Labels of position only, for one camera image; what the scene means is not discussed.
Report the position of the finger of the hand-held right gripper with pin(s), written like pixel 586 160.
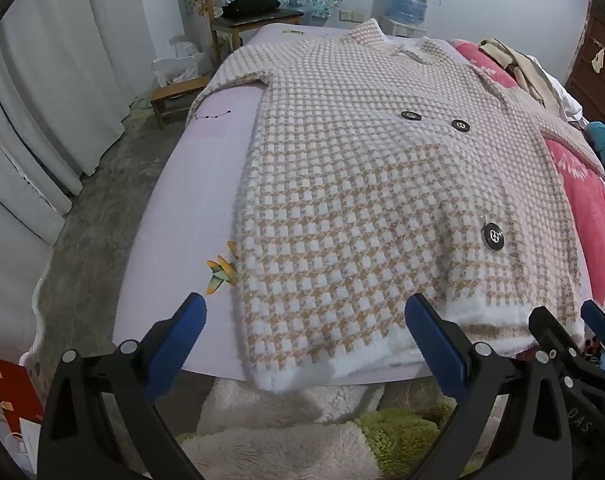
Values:
pixel 547 327
pixel 600 322

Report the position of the white water dispenser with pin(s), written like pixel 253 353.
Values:
pixel 400 27

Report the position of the beige white houndstooth coat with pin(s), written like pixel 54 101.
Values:
pixel 357 210

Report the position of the wooden chair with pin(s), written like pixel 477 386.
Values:
pixel 262 18

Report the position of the green fluffy rug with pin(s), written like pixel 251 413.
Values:
pixel 397 430

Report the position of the beige clothes pile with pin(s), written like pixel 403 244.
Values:
pixel 525 67

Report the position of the brown door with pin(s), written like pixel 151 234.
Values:
pixel 597 90

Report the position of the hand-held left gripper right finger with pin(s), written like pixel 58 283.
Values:
pixel 432 345

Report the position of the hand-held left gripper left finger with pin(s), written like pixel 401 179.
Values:
pixel 178 342

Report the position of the white curtain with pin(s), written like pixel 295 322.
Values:
pixel 47 85

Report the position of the pink red blanket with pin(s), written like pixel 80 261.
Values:
pixel 587 195

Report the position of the white paper bag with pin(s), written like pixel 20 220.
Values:
pixel 25 447

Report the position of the white fluffy rug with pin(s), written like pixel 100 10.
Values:
pixel 262 440

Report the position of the red paper bag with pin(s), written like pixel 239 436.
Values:
pixel 12 390

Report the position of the beige cloth on door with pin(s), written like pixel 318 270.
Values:
pixel 597 62

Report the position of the bed with pink sheet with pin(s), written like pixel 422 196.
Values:
pixel 192 200

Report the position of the small wooden stool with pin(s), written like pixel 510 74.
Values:
pixel 177 89

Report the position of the wall socket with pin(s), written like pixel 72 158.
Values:
pixel 351 16

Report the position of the white plastic bag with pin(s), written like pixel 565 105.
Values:
pixel 182 65

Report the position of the black bag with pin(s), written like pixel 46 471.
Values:
pixel 252 4

